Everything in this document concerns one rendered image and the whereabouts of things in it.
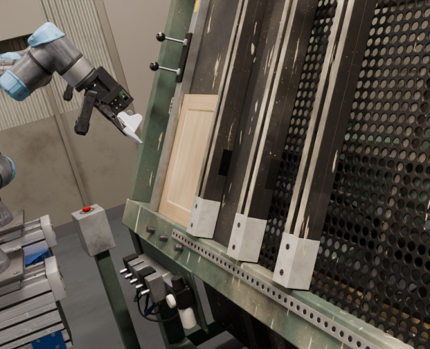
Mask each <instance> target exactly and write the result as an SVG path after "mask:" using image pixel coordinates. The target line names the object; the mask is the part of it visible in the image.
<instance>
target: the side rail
mask: <svg viewBox="0 0 430 349"><path fill-rule="evenodd" d="M194 7H195V0H171V3H170V9H169V12H168V18H167V22H166V25H165V30H164V34H165V36H166V37H169V38H173V39H178V40H181V41H184V40H185V36H186V33H188V31H189V28H190V23H191V19H192V13H193V10H194ZM182 48H183V43H179V42H174V41H170V40H167V39H165V40H164V41H163V42H162V43H161V49H160V52H159V58H158V62H157V63H158V64H159V66H162V67H165V68H169V69H174V70H177V69H178V67H179V61H180V57H181V52H182ZM176 76H177V73H175V72H171V71H166V70H163V69H158V70H157V71H155V74H154V80H153V83H152V89H151V93H150V99H149V102H148V106H147V111H146V115H145V120H144V124H143V129H142V133H141V139H140V140H141V141H142V142H143V143H142V144H139V146H138V152H137V155H136V160H135V164H134V170H133V173H132V179H131V182H130V186H129V192H128V195H127V198H129V199H131V200H134V201H140V202H147V203H150V200H151V197H152V191H153V188H154V182H155V179H156V173H157V170H158V167H159V161H160V157H161V151H162V148H163V147H162V144H163V138H164V135H165V130H166V129H167V126H168V121H169V117H170V115H169V110H170V104H171V101H172V98H174V93H175V89H176V86H177V82H175V80H176Z"/></svg>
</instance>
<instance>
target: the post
mask: <svg viewBox="0 0 430 349"><path fill-rule="evenodd" d="M94 258H95V261H96V264H97V267H98V271H99V273H100V277H101V279H102V283H103V285H104V287H105V291H106V293H107V297H108V299H109V303H110V305H111V309H112V312H113V314H114V318H115V320H116V324H117V326H118V330H119V332H120V336H121V339H122V341H123V344H124V347H125V349H141V347H140V344H139V342H138V338H137V335H136V332H135V329H134V325H133V323H132V319H131V316H130V314H129V310H128V308H127V304H126V302H125V298H124V296H123V292H122V289H121V287H120V283H119V280H118V276H117V274H116V270H115V268H114V264H113V262H112V259H111V256H110V253H109V250H107V251H105V252H102V253H100V254H98V255H96V256H94Z"/></svg>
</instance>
